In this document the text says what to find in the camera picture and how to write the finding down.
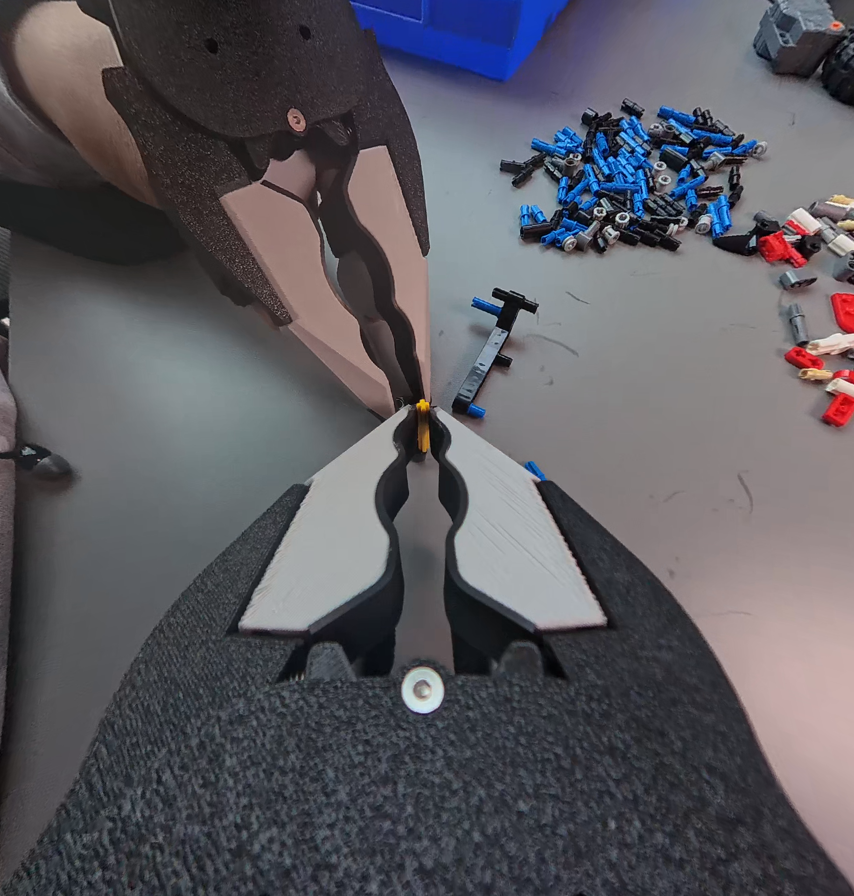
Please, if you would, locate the pile of red white pieces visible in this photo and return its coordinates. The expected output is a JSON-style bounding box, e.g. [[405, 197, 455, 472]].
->
[[714, 192, 854, 428]]

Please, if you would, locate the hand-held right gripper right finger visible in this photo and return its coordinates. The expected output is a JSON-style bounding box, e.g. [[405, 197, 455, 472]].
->
[[430, 407, 608, 652]]

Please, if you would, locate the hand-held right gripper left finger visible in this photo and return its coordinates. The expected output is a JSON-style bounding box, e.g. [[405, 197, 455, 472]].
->
[[238, 406, 410, 652]]

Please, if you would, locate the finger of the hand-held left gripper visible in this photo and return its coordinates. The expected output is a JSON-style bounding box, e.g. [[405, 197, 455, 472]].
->
[[339, 142, 433, 408], [219, 150, 410, 421]]

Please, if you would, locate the blue plastic bin with tag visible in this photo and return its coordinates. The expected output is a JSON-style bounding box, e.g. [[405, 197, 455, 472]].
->
[[349, 0, 568, 81]]

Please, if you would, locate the grey desk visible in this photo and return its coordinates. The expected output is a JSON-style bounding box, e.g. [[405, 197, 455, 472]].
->
[[7, 0, 854, 896]]

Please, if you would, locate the black beam with blue pins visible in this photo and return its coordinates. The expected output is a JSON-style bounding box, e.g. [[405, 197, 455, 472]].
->
[[451, 287, 540, 420]]

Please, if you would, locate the grey toy battery box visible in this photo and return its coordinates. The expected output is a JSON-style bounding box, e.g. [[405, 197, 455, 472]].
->
[[752, 0, 848, 77]]

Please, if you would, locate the black angled beam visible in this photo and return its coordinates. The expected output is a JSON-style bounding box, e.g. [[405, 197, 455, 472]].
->
[[714, 213, 778, 256]]

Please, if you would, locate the pile of blue black pins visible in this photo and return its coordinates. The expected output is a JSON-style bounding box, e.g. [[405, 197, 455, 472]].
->
[[500, 98, 769, 254]]

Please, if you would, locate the black toy tyre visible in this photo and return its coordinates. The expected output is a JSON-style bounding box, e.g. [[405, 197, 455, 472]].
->
[[819, 21, 854, 107]]

